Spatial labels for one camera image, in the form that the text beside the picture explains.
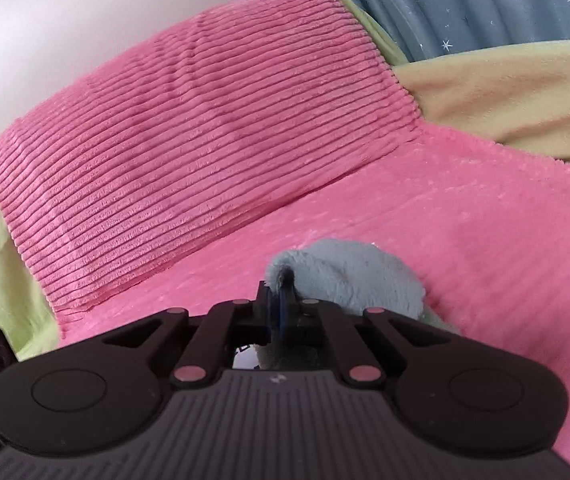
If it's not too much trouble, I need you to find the grey fleece cloth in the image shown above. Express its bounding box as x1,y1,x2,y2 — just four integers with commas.
260,239,428,368

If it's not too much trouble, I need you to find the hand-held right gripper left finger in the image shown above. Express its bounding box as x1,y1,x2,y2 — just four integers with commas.
102,282,287,387

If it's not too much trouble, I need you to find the pink fleece blanket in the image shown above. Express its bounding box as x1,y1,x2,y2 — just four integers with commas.
57,122,570,467

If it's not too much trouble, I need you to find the pink corduroy cushion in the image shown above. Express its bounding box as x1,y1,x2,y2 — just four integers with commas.
0,0,423,311

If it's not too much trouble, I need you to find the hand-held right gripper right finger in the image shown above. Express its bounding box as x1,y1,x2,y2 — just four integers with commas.
281,280,452,387

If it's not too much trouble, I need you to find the blue star-print curtain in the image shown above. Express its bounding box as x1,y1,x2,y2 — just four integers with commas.
310,0,570,66

